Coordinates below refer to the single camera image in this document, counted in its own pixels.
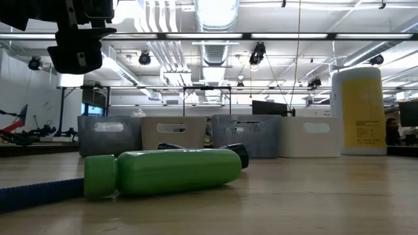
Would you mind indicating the bagged white cotton pads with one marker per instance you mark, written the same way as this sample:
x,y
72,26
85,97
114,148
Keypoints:
x,y
138,113

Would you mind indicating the blue disposable razor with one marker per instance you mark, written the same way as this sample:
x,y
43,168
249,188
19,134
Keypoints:
x,y
39,194

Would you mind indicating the small green bottle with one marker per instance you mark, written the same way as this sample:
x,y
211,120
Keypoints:
x,y
179,169

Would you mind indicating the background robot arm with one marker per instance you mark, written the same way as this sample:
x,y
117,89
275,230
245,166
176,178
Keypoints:
x,y
19,135

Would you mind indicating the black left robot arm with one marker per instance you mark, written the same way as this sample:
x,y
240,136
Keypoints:
x,y
26,11

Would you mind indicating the blue lit screen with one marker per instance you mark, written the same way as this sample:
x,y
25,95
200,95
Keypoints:
x,y
93,109

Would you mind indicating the dark translucent plastic bin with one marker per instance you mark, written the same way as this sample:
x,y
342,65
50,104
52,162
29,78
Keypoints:
x,y
261,143
130,140

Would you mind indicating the pale translucent plastic bin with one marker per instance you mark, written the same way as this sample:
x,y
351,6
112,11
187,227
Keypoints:
x,y
192,138

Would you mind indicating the black computer monitor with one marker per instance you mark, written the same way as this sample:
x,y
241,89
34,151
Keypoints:
x,y
409,114
269,108

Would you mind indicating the white plastic bin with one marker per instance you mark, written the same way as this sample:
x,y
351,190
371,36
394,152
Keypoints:
x,y
310,143

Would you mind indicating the yellow white wipes canister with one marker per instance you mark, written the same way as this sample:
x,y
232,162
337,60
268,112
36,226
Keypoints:
x,y
362,114

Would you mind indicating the person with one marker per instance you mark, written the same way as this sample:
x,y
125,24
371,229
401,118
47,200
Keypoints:
x,y
392,130

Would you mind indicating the black background rig frame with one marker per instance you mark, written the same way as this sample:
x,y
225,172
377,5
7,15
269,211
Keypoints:
x,y
209,87

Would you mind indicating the silver ceiling air duct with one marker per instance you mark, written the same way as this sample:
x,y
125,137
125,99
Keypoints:
x,y
215,19

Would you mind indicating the black overhead camera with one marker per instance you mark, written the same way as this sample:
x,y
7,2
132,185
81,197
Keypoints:
x,y
258,53

